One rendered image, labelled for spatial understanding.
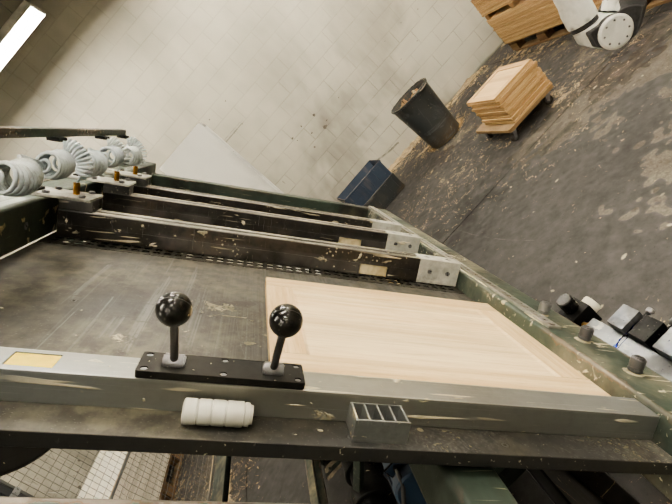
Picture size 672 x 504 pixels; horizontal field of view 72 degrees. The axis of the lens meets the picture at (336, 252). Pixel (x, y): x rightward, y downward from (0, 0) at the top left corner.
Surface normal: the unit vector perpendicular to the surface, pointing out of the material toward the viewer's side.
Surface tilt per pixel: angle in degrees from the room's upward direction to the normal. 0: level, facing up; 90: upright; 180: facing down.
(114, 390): 90
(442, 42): 90
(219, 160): 90
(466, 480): 58
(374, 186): 90
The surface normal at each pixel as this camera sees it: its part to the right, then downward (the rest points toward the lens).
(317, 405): 0.16, 0.25
